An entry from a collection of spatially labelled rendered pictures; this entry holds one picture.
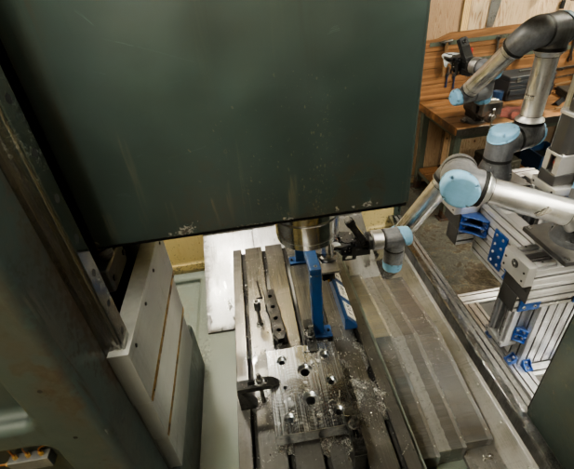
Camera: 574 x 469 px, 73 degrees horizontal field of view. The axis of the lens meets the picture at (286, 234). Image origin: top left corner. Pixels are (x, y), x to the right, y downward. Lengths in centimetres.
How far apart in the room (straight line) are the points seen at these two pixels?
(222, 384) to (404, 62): 142
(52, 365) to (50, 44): 50
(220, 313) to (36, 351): 131
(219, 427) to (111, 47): 136
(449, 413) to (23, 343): 131
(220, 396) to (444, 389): 87
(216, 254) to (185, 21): 157
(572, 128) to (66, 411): 171
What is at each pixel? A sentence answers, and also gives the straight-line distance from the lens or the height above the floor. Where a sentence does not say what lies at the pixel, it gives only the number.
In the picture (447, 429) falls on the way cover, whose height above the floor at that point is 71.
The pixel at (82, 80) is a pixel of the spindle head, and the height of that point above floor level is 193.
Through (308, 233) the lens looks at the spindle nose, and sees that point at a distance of 89.
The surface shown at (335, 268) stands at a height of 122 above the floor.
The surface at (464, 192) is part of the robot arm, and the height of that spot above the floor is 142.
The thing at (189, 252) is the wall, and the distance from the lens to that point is 227.
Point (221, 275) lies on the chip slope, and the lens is 206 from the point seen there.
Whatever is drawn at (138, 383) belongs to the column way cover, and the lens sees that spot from 98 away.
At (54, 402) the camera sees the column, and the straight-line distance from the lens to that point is 86.
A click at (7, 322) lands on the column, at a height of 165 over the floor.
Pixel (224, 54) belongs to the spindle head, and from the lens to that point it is 68.
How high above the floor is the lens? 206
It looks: 35 degrees down
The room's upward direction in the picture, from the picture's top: 6 degrees counter-clockwise
